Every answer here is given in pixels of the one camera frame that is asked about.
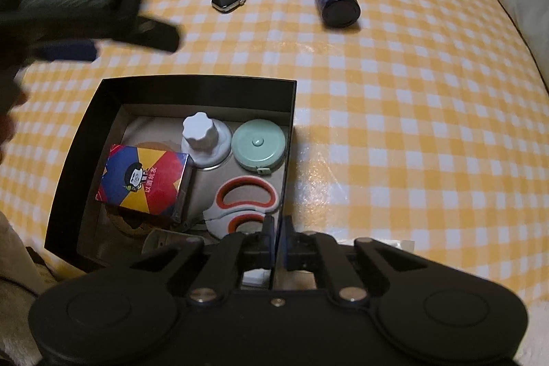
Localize orange white scissors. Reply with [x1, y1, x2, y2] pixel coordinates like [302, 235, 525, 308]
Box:
[202, 176, 280, 239]

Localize white knob suction base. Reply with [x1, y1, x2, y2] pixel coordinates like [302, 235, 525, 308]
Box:
[180, 111, 232, 169]

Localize mint green tape measure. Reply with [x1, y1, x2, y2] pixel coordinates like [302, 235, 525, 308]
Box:
[231, 119, 287, 176]

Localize person's left hand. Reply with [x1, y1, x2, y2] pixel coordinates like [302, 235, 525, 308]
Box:
[1, 68, 28, 146]

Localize yellow checkered blanket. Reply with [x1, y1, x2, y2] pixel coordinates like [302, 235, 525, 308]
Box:
[1, 0, 548, 303]

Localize red blue card box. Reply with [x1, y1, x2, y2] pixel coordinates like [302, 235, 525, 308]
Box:
[95, 144, 194, 223]

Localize grey lint roller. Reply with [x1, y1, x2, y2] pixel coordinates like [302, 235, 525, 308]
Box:
[141, 228, 207, 256]

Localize white fluffy rug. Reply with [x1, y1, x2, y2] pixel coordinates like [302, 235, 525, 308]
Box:
[1, 214, 54, 365]

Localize round panda cork coaster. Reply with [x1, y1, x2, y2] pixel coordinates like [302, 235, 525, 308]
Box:
[102, 202, 171, 234]

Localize black cardboard box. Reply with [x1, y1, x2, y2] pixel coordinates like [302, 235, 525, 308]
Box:
[45, 75, 297, 272]

